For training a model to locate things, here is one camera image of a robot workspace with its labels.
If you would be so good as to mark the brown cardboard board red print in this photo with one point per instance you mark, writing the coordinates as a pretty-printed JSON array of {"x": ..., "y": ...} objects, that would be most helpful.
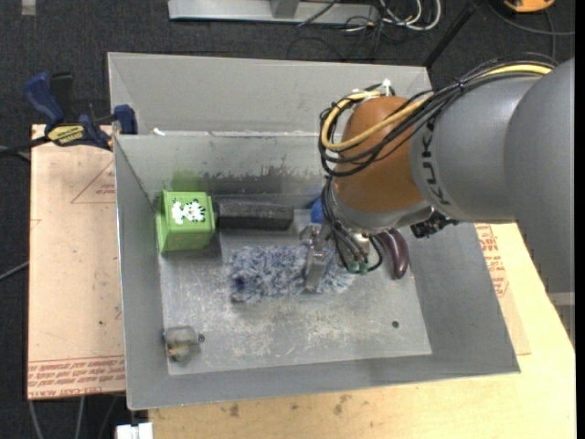
[{"x": 73, "y": 268}]

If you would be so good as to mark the purple toy eggplant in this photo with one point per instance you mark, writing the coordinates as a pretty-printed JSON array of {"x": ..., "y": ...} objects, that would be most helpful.
[{"x": 398, "y": 255}]

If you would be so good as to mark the green box with tiger print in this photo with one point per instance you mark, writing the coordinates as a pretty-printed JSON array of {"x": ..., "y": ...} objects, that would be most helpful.
[{"x": 185, "y": 222}]

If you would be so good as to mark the grey metal bin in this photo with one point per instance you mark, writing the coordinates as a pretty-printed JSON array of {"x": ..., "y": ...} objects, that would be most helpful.
[{"x": 297, "y": 332}]

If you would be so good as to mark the clear glass thing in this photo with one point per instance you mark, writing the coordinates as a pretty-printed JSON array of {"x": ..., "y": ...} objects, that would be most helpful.
[{"x": 181, "y": 342}]

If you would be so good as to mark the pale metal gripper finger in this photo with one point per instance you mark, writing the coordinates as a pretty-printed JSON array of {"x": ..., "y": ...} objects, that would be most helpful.
[
  {"x": 309, "y": 236},
  {"x": 315, "y": 270}
]

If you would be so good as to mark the blue and white fluffy cloth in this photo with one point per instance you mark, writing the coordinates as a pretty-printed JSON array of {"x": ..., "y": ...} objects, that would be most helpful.
[{"x": 269, "y": 270}]

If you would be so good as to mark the dark green flat block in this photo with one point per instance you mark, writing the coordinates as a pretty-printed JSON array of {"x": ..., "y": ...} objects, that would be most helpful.
[{"x": 255, "y": 216}]

